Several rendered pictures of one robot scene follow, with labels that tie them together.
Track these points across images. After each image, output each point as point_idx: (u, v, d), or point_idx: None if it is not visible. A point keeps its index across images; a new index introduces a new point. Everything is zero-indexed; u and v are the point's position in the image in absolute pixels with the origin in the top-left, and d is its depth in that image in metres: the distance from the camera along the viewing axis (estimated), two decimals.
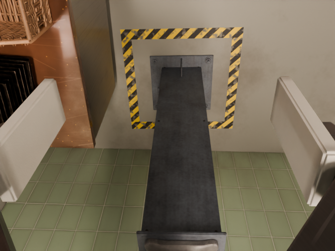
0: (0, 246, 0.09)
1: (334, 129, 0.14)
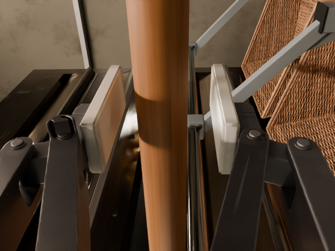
0: (72, 223, 0.09)
1: (248, 108, 0.16)
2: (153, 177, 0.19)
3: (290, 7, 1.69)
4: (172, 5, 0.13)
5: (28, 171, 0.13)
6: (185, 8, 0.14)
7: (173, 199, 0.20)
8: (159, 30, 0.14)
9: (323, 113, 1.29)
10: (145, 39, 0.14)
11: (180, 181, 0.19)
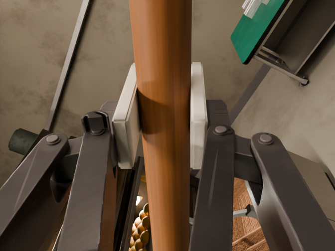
0: (95, 221, 0.09)
1: (221, 105, 0.16)
2: (157, 176, 0.19)
3: None
4: (175, 4, 0.13)
5: (63, 166, 0.13)
6: (187, 7, 0.14)
7: (176, 198, 0.20)
8: (162, 29, 0.14)
9: None
10: (148, 38, 0.14)
11: (183, 180, 0.19)
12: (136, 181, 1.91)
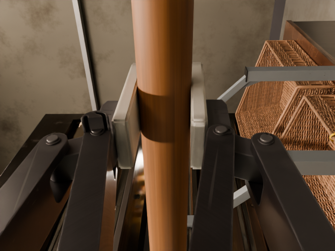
0: (95, 221, 0.09)
1: (221, 105, 0.16)
2: (155, 175, 0.19)
3: None
4: (177, 2, 0.13)
5: (63, 166, 0.13)
6: (189, 5, 0.14)
7: (175, 198, 0.20)
8: (164, 27, 0.14)
9: None
10: (149, 36, 0.14)
11: (182, 180, 0.19)
12: None
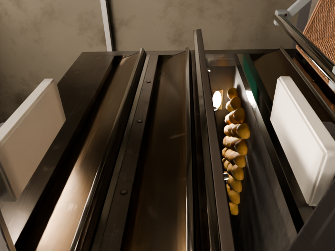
0: (0, 246, 0.09)
1: (334, 129, 0.14)
2: None
3: None
4: None
5: None
6: None
7: None
8: None
9: None
10: None
11: None
12: (198, 44, 1.46)
